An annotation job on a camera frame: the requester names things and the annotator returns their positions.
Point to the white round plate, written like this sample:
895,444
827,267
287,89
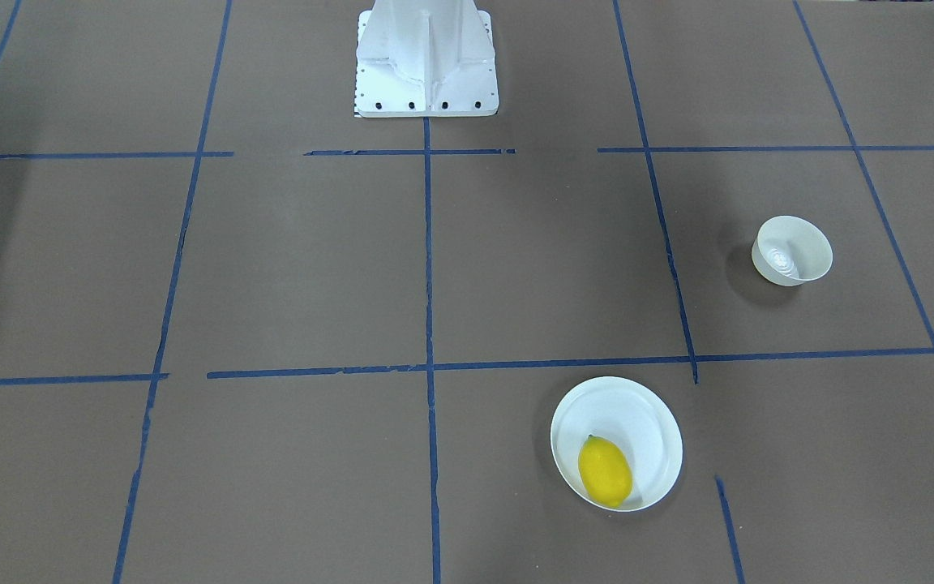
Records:
637,422

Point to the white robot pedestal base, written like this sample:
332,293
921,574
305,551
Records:
425,58

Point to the yellow lemon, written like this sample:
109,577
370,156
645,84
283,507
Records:
605,472

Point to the white small bowl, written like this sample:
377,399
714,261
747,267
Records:
788,251

